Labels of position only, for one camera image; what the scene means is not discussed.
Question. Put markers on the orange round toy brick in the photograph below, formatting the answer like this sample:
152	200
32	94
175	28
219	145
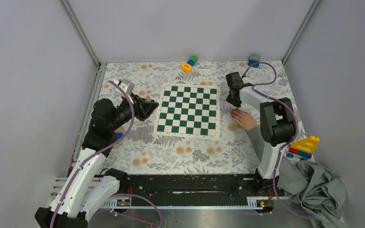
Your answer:
187	68

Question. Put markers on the blue grey toy brick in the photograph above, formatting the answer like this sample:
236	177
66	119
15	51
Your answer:
253	60

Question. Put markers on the green white chessboard mat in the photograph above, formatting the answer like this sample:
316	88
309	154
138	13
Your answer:
189	111

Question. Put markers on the person's hand painted nails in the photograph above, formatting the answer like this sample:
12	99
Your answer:
244	119

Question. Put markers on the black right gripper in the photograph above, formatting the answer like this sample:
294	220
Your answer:
236	104

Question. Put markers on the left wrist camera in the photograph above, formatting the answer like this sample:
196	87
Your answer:
124	84

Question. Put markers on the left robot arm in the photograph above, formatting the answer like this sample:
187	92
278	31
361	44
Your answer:
74	205

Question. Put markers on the red blue toy brick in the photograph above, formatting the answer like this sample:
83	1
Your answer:
303	156

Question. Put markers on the yellow toy piece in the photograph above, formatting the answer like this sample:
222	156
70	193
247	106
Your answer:
308	145

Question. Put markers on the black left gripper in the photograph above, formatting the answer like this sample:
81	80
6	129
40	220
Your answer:
143	109

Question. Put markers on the grey sleeved forearm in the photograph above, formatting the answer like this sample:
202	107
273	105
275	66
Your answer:
257	141

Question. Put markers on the blue yellow toy brick car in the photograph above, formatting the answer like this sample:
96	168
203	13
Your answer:
119	135

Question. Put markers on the floral tablecloth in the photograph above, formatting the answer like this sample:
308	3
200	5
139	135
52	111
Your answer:
143	152

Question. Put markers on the grey cloth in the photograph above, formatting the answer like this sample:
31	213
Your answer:
316	190

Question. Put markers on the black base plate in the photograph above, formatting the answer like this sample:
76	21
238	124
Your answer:
199	191

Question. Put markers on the blue green toy block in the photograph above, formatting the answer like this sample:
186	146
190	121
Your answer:
193	60

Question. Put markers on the aluminium frame rail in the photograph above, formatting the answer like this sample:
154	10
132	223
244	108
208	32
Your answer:
92	96

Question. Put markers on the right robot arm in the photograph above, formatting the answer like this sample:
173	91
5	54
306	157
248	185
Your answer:
269	118

